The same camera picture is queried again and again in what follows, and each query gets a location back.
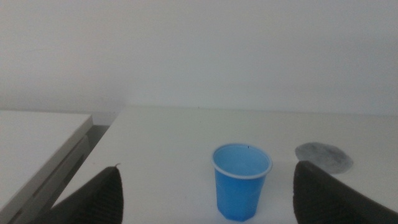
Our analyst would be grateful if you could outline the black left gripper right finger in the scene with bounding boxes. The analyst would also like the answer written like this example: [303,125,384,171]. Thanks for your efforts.
[292,160,398,224]

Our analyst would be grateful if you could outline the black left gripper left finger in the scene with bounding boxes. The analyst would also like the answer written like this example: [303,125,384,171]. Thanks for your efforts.
[33,165,124,224]

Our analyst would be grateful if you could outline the blue plastic cup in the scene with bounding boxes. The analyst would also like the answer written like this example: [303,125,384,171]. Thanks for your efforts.
[211,142,274,222]

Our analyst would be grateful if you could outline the round grey cup mat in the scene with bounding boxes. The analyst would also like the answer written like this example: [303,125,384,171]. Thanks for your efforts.
[294,142,354,174]

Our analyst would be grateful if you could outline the white side table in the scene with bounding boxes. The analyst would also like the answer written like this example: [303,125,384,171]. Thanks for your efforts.
[0,110,94,224]

